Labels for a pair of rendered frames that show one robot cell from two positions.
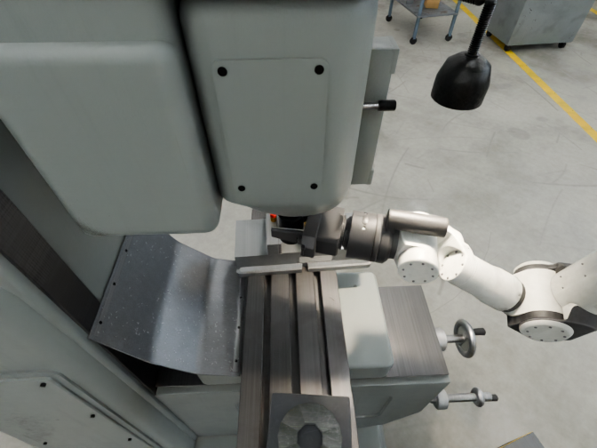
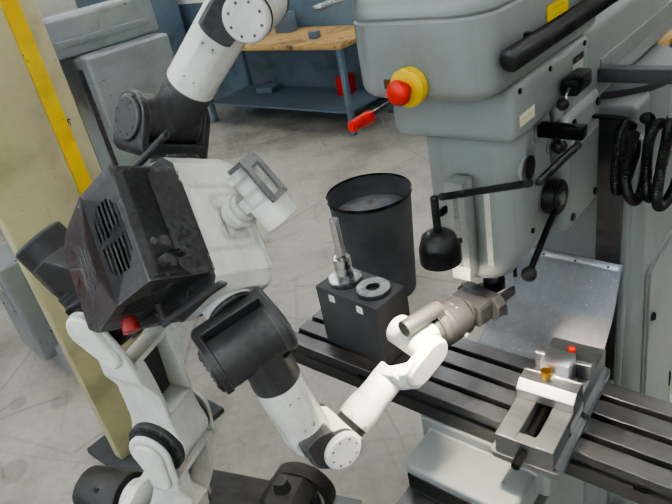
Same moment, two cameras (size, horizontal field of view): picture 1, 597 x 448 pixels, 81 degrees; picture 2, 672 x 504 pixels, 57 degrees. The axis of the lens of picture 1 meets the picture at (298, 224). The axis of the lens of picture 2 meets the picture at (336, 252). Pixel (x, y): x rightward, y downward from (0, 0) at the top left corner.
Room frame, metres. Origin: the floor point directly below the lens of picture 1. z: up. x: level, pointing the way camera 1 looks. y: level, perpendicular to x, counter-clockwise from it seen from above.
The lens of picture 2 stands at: (1.02, -0.99, 2.03)
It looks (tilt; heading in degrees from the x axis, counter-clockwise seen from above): 29 degrees down; 137
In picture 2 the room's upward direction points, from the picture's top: 12 degrees counter-clockwise
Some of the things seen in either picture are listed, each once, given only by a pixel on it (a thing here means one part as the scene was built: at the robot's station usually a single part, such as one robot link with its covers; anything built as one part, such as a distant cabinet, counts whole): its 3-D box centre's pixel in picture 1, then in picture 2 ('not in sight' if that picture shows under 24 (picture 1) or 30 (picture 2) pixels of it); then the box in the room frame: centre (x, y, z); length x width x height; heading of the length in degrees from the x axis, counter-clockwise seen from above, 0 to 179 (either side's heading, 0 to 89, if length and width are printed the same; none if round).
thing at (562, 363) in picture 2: not in sight; (558, 367); (0.57, 0.02, 1.07); 0.06 x 0.05 x 0.06; 5
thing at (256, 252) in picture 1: (302, 236); (553, 393); (0.57, -0.01, 1.02); 0.35 x 0.15 x 0.11; 95
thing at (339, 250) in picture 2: not in sight; (337, 238); (0.00, -0.01, 1.28); 0.03 x 0.03 x 0.11
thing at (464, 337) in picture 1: (453, 339); not in sight; (0.45, -0.49, 0.66); 0.16 x 0.12 x 0.12; 92
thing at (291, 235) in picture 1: (287, 236); not in sight; (0.40, 0.02, 1.23); 0.06 x 0.02 x 0.03; 78
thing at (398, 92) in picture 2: not in sight; (400, 92); (0.44, -0.24, 1.76); 0.04 x 0.03 x 0.04; 2
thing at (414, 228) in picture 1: (404, 241); (423, 329); (0.38, -0.19, 1.24); 0.11 x 0.11 x 0.11; 77
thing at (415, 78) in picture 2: not in sight; (408, 87); (0.44, -0.22, 1.76); 0.06 x 0.02 x 0.06; 2
